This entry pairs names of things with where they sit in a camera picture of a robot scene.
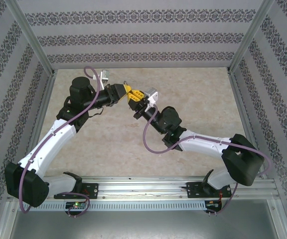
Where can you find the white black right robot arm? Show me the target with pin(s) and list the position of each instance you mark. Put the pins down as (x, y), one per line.
(203, 144)

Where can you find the aluminium side rail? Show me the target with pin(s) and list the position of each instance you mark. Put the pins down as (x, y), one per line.
(39, 124)
(248, 124)

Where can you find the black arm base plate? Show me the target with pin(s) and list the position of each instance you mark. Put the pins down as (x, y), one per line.
(91, 190)
(193, 190)

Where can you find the aluminium frame post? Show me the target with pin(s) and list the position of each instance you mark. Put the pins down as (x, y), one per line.
(281, 221)
(32, 37)
(5, 221)
(249, 37)

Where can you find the aluminium mounting rail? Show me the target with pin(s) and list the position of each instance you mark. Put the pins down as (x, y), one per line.
(143, 186)

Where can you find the small circuit board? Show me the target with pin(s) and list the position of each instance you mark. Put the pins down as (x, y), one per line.
(213, 203)
(76, 205)

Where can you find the grey metal panel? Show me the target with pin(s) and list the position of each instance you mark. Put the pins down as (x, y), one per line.
(143, 226)

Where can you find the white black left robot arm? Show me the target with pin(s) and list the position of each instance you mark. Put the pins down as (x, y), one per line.
(46, 144)

